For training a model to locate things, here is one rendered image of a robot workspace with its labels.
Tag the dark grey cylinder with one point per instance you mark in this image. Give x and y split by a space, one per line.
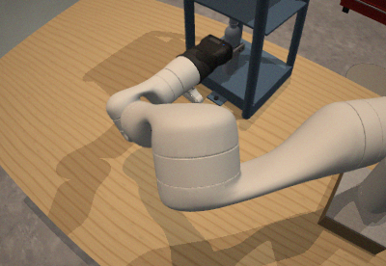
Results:
232 36

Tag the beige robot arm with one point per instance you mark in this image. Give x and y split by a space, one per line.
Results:
195 147

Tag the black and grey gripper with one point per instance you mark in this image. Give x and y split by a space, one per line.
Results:
195 64

